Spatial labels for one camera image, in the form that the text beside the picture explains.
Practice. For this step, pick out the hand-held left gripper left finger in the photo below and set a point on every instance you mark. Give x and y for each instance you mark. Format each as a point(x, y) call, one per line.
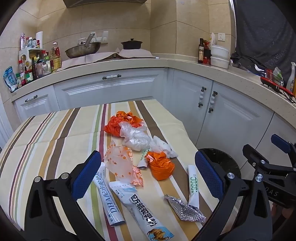
point(85, 177)

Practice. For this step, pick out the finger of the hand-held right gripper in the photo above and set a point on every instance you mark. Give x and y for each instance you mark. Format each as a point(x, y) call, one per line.
point(259, 157)
point(280, 141)

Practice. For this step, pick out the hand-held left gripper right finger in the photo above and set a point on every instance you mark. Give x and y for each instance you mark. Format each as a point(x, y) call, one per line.
point(208, 177)

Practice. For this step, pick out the white sachet green print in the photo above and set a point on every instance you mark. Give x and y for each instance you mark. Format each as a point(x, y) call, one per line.
point(143, 161)
point(193, 187)

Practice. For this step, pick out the black trash bin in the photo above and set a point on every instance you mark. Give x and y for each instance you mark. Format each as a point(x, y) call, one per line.
point(226, 162)

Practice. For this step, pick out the white sachet dark lettering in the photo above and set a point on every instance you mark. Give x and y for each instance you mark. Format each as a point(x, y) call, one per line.
point(111, 204)

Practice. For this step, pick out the orange dotted clear bag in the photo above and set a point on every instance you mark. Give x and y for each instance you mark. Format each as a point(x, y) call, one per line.
point(119, 162)

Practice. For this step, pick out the silver foil wrapper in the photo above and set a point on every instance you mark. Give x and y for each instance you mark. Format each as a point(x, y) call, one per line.
point(185, 209)

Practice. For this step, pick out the knotted orange plastic bag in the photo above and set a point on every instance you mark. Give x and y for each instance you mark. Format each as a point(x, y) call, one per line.
point(160, 169)

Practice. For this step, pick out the small white plastic bag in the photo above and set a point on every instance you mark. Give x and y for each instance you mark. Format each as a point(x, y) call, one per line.
point(163, 146)

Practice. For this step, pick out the large orange plastic bag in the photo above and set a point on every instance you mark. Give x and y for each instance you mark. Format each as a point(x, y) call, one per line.
point(113, 127)

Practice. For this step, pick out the white and blue sachet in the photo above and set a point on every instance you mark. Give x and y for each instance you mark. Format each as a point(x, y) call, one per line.
point(138, 208)

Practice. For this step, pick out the clear plastic bag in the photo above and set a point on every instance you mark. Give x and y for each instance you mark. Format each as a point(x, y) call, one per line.
point(136, 141)

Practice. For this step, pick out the person's right hand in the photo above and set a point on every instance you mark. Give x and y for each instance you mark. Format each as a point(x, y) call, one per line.
point(285, 212)

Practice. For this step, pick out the striped tablecloth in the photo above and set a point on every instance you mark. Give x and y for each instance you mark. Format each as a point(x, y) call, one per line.
point(57, 143)

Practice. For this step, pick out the red tray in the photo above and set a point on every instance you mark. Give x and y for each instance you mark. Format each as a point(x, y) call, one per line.
point(269, 82)

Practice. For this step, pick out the white spray bottle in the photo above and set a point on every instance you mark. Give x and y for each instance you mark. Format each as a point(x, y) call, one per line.
point(291, 78)

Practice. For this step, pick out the green and white packet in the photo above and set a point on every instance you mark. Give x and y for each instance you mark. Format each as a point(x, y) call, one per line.
point(277, 75)

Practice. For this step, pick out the white lidded container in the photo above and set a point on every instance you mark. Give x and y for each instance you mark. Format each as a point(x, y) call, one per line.
point(219, 51)
point(219, 62)

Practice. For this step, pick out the white kitchen cabinets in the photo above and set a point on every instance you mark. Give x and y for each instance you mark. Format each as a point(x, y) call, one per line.
point(138, 85)

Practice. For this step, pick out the dark grey cloth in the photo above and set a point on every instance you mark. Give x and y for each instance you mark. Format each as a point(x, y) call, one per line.
point(261, 34)

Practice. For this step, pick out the dark red box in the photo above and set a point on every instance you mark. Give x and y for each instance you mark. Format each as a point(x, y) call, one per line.
point(207, 55)

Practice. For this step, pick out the dark sauce bottle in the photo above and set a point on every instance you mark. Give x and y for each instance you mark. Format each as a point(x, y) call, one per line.
point(201, 52)

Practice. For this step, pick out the row of condiment bottles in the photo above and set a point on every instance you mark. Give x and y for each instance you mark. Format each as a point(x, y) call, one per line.
point(34, 67)

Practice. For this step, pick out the beige stove cover cloth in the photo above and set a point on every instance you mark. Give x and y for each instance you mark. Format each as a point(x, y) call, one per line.
point(104, 56)

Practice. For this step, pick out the yellow cooking oil bottle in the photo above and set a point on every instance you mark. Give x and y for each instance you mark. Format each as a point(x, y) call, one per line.
point(56, 58)

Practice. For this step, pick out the beige kitchen countertop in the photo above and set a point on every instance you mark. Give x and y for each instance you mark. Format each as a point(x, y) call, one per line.
point(161, 62)

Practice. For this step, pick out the blue snack packet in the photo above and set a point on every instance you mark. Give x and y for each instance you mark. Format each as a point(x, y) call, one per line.
point(9, 78)

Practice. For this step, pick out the metal wok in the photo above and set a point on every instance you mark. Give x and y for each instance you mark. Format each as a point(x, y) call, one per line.
point(81, 52)

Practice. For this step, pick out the white spice rack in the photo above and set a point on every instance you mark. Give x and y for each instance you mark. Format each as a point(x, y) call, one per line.
point(24, 54)

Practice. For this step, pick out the black lidded pot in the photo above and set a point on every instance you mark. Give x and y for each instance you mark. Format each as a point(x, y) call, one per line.
point(131, 44)

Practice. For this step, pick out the paper towel roll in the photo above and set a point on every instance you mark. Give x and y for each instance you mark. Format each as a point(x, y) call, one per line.
point(39, 38)

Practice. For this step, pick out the range hood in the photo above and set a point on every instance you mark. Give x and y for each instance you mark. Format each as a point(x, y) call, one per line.
point(104, 2)

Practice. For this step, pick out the white wall socket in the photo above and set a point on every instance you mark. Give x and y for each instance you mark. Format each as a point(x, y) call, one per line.
point(221, 36)

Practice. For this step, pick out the white wall fixture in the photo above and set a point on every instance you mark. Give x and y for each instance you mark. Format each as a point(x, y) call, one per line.
point(101, 37)

